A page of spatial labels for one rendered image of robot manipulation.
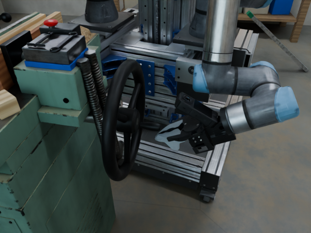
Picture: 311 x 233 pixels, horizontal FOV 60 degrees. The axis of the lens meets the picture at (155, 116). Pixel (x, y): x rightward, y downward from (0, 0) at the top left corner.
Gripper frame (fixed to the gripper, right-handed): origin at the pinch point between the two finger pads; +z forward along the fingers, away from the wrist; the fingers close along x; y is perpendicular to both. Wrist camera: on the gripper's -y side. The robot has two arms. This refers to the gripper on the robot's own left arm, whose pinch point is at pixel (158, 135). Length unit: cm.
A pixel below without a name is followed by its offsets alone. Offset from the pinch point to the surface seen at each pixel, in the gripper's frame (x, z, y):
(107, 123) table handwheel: -18.5, -3.8, -18.8
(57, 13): 28, 23, -39
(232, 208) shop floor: 31, 7, 78
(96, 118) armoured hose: -9.1, 5.6, -16.1
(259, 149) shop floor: 78, -9, 88
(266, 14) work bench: 282, -41, 78
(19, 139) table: -21.9, 13.6, -23.9
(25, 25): 13.1, 23.9, -41.3
